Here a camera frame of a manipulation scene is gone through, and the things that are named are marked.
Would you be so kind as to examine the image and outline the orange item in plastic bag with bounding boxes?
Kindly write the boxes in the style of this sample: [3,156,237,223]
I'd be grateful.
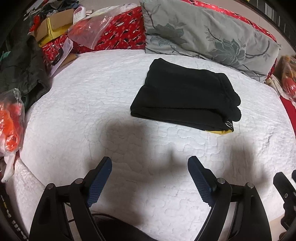
[1,88,25,183]

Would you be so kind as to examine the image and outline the white bottle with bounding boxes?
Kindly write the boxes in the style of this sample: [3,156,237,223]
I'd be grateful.
[73,6,86,24]

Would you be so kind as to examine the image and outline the red cushion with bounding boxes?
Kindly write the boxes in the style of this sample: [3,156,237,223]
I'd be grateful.
[280,96,296,133]

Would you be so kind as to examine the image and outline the white quilted bedspread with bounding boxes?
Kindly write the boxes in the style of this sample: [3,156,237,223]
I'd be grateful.
[6,50,295,240]

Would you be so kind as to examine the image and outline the bag of plush toys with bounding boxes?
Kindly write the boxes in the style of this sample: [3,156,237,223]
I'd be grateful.
[276,55,295,102]

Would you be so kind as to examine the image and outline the cardboard box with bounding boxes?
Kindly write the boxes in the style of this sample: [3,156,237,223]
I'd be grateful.
[33,9,74,47]

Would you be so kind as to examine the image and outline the grey floral pillow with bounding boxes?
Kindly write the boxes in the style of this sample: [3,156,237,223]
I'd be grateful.
[140,1,280,82]

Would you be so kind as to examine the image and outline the clear plastic zip bag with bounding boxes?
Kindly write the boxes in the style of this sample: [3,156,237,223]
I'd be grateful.
[67,10,130,50]

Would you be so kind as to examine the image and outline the black pants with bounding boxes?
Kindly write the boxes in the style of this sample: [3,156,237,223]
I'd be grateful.
[130,58,241,133]

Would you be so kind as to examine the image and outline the dark green garment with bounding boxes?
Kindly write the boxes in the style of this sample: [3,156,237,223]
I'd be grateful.
[1,28,51,111]

